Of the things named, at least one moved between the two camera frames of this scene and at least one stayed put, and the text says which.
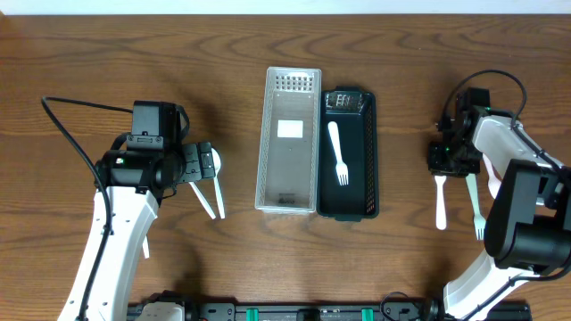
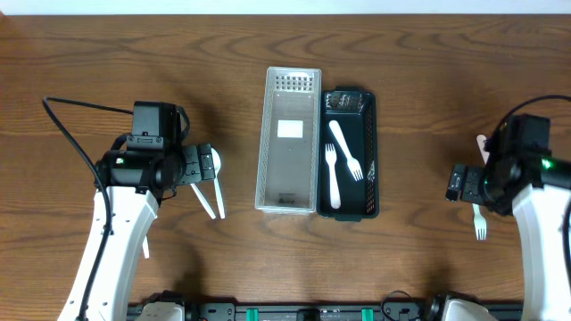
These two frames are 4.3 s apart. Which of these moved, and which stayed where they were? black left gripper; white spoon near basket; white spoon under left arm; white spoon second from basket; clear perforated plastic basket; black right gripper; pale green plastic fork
Moved: black right gripper
Stayed: black left gripper; white spoon second from basket; clear perforated plastic basket; white spoon near basket; white spoon under left arm; pale green plastic fork
